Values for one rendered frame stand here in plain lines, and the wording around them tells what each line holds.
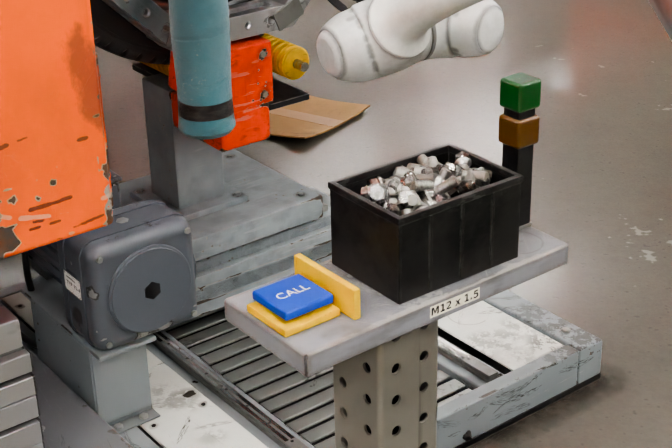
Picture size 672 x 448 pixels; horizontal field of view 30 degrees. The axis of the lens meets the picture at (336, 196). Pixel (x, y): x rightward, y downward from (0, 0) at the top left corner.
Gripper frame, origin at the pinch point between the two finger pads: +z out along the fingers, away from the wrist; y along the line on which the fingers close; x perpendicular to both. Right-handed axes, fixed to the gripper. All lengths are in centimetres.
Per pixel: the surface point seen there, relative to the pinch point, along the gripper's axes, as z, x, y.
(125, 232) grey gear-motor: -23, 22, -54
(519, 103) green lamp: -65, 13, -13
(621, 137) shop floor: 19, -120, 30
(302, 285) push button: -63, 25, -47
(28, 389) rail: -33, 28, -78
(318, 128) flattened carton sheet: 71, -79, -9
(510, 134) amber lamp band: -64, 10, -16
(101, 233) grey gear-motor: -21, 24, -56
